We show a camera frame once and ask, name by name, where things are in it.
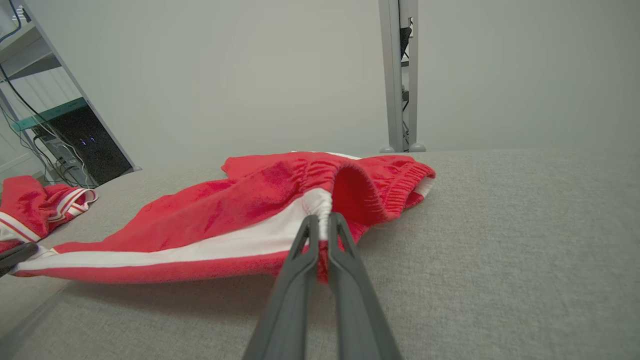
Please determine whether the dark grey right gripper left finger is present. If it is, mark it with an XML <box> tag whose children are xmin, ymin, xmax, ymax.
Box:
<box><xmin>242</xmin><ymin>215</ymin><xmax>321</xmax><ymax>360</ymax></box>

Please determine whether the red shorts white stripe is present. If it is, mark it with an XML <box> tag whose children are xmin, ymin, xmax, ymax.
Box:
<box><xmin>12</xmin><ymin>151</ymin><xmax>437</xmax><ymax>285</ymax></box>

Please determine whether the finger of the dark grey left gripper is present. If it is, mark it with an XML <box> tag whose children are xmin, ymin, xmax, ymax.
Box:
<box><xmin>0</xmin><ymin>242</ymin><xmax>40</xmax><ymax>277</ymax></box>

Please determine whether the grey fabric sofa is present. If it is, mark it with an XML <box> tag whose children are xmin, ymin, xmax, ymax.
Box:
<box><xmin>0</xmin><ymin>147</ymin><xmax>640</xmax><ymax>360</ymax></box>

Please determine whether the black computer tower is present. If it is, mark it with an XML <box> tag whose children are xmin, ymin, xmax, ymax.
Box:
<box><xmin>34</xmin><ymin>106</ymin><xmax>134</xmax><ymax>187</ymax></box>

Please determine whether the dark blue cable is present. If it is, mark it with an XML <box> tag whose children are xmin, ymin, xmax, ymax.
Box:
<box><xmin>0</xmin><ymin>0</ymin><xmax>24</xmax><ymax>44</ymax></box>

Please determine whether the teal rack shelf bar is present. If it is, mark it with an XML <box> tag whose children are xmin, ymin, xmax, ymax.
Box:
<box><xmin>12</xmin><ymin>97</ymin><xmax>90</xmax><ymax>132</ymax></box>

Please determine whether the grey metal partition post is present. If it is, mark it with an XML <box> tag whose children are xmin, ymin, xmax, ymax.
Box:
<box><xmin>378</xmin><ymin>0</ymin><xmax>420</xmax><ymax>152</ymax></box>

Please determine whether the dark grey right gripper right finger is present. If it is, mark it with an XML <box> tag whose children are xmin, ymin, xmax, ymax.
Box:
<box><xmin>327</xmin><ymin>212</ymin><xmax>403</xmax><ymax>360</ymax></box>

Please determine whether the black rack cable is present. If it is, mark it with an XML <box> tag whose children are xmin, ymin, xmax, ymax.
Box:
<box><xmin>0</xmin><ymin>62</ymin><xmax>96</xmax><ymax>189</ymax></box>

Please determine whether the red white basketball jersey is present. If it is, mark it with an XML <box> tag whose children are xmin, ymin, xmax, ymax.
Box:
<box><xmin>0</xmin><ymin>175</ymin><xmax>98</xmax><ymax>253</ymax></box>

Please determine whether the grey metal shelf rack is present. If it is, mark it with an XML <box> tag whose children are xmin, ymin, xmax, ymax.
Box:
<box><xmin>0</xmin><ymin>0</ymin><xmax>142</xmax><ymax>188</ymax></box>

